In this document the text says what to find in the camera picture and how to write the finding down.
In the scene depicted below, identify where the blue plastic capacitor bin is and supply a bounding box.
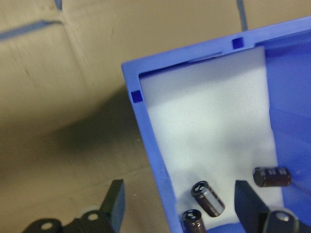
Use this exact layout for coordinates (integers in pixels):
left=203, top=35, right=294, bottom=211
left=121, top=15, right=311, bottom=233

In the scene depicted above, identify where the white foam liner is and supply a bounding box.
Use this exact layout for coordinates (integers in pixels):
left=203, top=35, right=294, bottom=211
left=138, top=46, right=285, bottom=233

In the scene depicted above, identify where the dark brown cylindrical capacitor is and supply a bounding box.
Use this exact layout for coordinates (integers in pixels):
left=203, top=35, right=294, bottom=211
left=190, top=181, right=225, bottom=218
left=252, top=166, right=292, bottom=188
left=182, top=210, right=207, bottom=233

